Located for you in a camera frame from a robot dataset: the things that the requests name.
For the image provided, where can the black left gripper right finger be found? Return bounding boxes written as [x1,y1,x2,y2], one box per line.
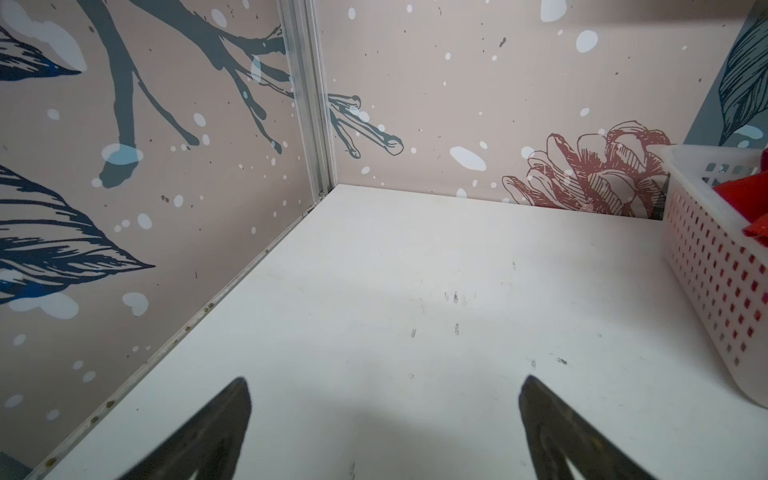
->
[518,375,653,479]

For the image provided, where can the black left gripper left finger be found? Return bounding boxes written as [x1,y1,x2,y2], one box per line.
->
[121,377,252,480]

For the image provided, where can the red shorts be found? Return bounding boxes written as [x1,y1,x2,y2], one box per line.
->
[714,149,768,246]

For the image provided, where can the white perforated plastic basket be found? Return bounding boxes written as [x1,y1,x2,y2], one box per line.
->
[658,145,767,406]

